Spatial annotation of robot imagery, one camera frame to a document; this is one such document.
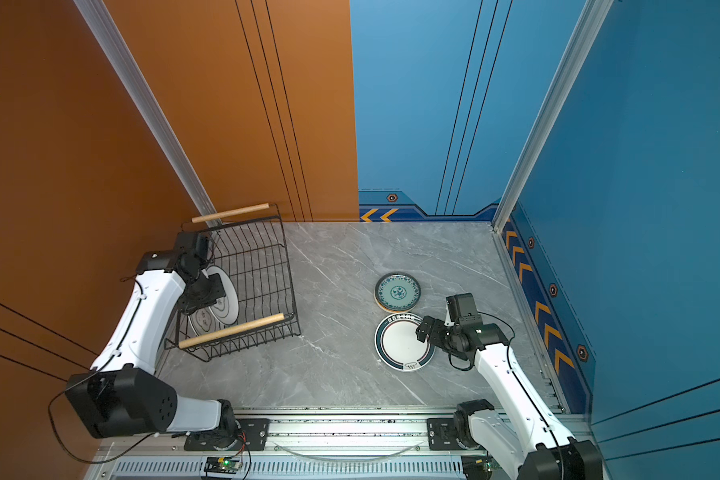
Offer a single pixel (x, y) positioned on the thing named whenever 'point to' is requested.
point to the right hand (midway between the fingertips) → (429, 336)
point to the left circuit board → (222, 465)
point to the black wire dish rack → (248, 247)
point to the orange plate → (385, 309)
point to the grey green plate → (397, 292)
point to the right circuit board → (479, 467)
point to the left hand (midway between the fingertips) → (213, 298)
